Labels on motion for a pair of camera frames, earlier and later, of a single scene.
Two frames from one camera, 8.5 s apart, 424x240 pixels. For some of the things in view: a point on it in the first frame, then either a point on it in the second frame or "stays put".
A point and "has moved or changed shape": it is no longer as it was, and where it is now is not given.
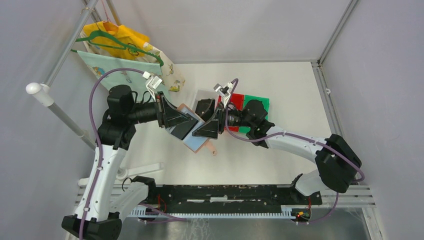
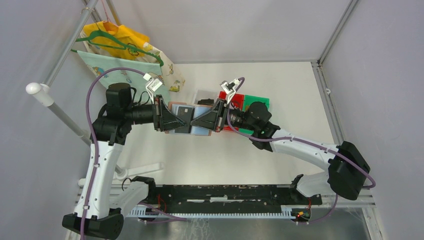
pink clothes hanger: x=108 y=20 stays put
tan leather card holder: x=194 y=143 has moved or changed shape
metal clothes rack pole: x=43 y=92 stays put
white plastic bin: x=199 y=94 stays put
